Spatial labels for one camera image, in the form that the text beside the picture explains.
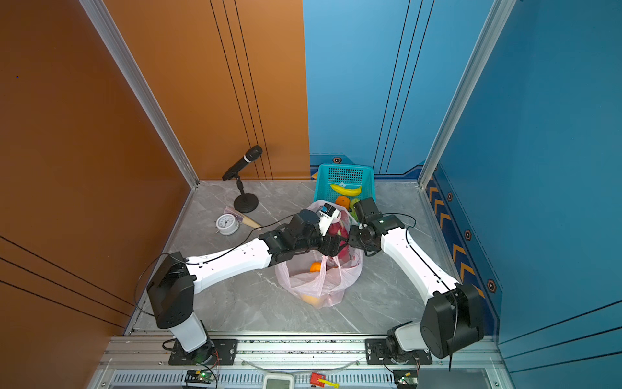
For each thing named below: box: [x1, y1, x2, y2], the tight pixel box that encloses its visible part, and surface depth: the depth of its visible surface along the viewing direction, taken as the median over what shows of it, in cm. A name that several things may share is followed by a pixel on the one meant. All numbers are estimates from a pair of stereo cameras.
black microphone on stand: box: [221, 145, 264, 214], surface depth 111 cm
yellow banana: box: [329, 183, 363, 197], surface depth 117 cm
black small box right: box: [392, 368, 419, 389], surface depth 72 cm
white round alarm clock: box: [215, 213, 240, 236], surface depth 102 cm
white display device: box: [263, 372, 295, 389], surface depth 68 cm
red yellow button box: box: [309, 371, 341, 389], surface depth 70 cm
